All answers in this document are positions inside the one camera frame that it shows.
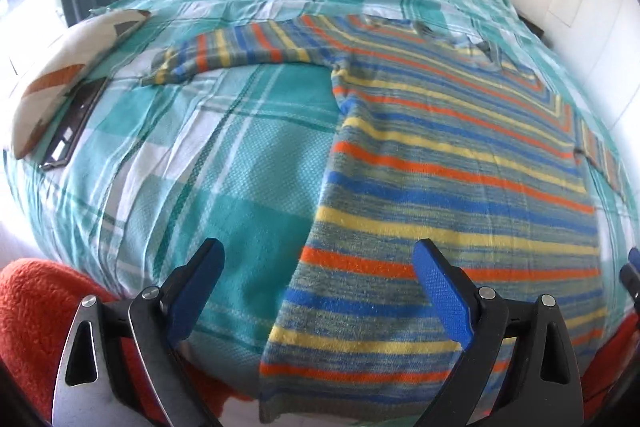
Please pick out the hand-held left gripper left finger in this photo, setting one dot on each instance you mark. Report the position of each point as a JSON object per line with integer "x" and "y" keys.
{"x": 195, "y": 297}

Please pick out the dark nightstand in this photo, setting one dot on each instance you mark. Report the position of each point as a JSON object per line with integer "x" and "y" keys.
{"x": 532, "y": 24}

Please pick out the white patterned cushion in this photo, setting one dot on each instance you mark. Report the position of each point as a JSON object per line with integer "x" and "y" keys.
{"x": 65, "y": 52}

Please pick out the orange fleece cloth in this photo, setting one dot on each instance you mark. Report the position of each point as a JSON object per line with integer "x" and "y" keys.
{"x": 30, "y": 307}

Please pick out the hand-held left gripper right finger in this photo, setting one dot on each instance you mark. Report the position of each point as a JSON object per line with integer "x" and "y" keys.
{"x": 442, "y": 292}

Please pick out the teal plaid bed blanket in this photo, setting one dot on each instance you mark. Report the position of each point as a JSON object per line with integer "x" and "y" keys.
{"x": 225, "y": 157}

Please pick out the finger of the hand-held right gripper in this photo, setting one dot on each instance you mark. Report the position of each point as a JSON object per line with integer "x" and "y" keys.
{"x": 633, "y": 274}

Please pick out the striped knit sweater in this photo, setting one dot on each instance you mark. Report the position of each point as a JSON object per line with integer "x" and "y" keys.
{"x": 425, "y": 157}

